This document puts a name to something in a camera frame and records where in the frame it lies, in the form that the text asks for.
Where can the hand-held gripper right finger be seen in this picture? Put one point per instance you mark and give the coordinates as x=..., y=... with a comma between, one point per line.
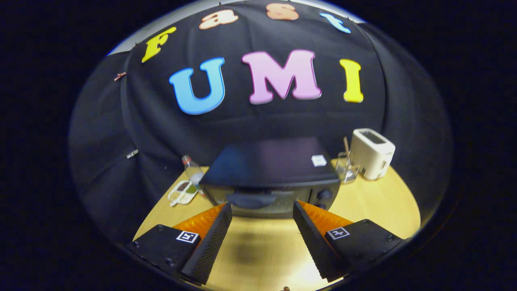
x=315, y=246

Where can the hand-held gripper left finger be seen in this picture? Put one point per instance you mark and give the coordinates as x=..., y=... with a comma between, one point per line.
x=208, y=250

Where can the black toaster oven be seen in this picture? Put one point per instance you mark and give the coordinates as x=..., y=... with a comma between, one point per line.
x=274, y=161

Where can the white bread toaster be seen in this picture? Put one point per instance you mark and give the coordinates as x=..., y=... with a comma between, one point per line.
x=373, y=157

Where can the white divided snack tray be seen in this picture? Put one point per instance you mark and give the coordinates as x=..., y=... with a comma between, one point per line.
x=181, y=192

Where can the clear plastic water bottle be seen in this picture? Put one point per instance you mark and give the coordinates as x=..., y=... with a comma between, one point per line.
x=194, y=171

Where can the wooden stick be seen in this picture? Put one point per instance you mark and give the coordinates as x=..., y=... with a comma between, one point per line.
x=346, y=145

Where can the silver cloth clip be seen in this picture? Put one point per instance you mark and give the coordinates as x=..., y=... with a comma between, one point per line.
x=132, y=154

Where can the black backdrop cloth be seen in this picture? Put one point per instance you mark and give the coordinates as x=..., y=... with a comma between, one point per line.
x=383, y=101

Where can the pink cloth clip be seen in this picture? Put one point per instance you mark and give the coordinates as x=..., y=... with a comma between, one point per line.
x=120, y=76

